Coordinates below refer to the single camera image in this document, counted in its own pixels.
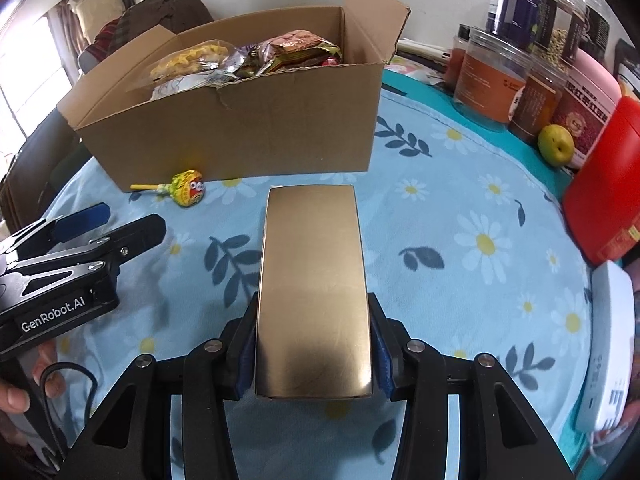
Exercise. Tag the clear bag of yellow crisps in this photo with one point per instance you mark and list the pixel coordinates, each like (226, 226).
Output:
(200, 55)

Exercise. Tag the black stand-up pouch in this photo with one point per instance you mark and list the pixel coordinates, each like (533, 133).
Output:
(627, 60)

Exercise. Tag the brown cardboard box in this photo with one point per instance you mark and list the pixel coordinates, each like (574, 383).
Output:
(250, 125)

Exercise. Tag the gold rectangular box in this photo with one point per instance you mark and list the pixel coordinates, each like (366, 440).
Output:
(310, 285)

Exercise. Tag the clear jar of beans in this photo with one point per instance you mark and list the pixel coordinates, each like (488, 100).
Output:
(560, 30)

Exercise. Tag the large jar orange powder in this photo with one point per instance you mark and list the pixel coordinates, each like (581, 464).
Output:
(490, 80)

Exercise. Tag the small red spice bottle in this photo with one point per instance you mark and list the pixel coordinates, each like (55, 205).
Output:
(457, 60)

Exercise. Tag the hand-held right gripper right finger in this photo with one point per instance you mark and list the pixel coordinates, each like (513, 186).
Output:
(384, 370)

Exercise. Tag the peanut snack packet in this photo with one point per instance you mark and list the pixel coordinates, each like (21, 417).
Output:
(300, 47)

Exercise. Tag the yellow green lollipop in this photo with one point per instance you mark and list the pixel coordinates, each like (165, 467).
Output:
(187, 187)

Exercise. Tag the brown curtain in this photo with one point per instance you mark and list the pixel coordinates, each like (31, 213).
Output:
(62, 30)

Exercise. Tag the clear jar dark contents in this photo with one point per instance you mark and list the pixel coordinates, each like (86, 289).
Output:
(595, 25)

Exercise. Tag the white paper pack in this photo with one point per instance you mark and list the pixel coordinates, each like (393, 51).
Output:
(425, 50)

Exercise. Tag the beige upright cushion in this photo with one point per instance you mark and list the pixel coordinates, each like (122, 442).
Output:
(97, 7)

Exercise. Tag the jar of brown powder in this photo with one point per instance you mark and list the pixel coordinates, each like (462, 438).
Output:
(532, 105)

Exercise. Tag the red striped garment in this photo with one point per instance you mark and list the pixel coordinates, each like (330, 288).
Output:
(109, 35)

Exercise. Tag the person's left hand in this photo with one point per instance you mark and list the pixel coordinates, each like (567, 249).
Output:
(50, 370)

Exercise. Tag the brown quilted jacket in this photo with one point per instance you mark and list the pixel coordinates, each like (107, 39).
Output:
(165, 12)

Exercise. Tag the dark green chair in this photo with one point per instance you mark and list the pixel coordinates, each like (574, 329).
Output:
(50, 160)

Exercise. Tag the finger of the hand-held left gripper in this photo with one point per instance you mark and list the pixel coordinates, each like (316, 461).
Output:
(145, 232)
(82, 220)

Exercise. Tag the white plastic device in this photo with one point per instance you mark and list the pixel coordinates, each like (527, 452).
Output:
(607, 350)

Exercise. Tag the red canister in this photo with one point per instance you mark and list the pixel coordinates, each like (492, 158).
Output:
(605, 185)

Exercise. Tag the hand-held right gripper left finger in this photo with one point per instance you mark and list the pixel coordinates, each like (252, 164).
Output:
(245, 375)

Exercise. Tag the green pear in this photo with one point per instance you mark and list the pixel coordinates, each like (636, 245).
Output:
(555, 145)

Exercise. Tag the clear jar purple label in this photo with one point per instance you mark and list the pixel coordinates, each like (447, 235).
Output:
(515, 0)

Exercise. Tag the pink lidded jar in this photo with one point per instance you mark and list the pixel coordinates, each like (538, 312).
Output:
(585, 110)

